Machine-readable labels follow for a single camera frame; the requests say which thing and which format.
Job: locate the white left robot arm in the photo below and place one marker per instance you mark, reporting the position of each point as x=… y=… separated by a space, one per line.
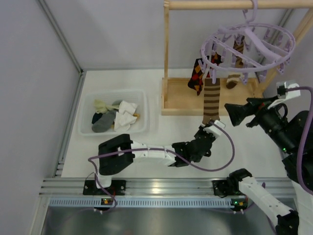
x=118 y=153

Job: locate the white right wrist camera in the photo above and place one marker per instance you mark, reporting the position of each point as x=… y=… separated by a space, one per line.
x=285 y=91

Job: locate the pale yellow sock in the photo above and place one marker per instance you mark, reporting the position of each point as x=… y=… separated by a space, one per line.
x=102 y=107

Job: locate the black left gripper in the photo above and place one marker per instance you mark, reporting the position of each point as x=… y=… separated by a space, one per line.
x=203 y=132

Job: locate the white sock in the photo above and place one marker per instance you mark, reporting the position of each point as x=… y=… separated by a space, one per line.
x=123 y=121
x=126 y=107

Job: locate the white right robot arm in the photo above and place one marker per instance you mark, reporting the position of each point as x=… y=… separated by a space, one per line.
x=294 y=138

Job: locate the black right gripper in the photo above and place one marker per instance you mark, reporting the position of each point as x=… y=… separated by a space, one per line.
x=253 y=111

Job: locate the grey sock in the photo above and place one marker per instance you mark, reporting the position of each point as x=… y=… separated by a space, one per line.
x=103 y=122

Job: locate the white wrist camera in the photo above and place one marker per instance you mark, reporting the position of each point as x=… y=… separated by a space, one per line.
x=285 y=91
x=215 y=128

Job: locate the white plastic basket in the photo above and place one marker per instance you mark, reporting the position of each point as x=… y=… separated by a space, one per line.
x=87 y=110

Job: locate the aluminium mounting rail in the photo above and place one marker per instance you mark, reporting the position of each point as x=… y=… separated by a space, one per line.
x=141 y=193

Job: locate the brown striped sock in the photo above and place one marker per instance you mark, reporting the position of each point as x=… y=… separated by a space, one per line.
x=211 y=100
x=233 y=78

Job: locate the wooden hanger rack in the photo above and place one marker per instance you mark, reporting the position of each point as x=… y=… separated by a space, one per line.
x=178 y=100

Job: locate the purple round clip hanger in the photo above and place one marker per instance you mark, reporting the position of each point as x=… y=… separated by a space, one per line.
x=267 y=46

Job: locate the argyle sock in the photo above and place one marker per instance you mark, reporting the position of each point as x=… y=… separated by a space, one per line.
x=216 y=59
x=196 y=82

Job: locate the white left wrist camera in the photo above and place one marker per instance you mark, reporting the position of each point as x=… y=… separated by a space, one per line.
x=215 y=128

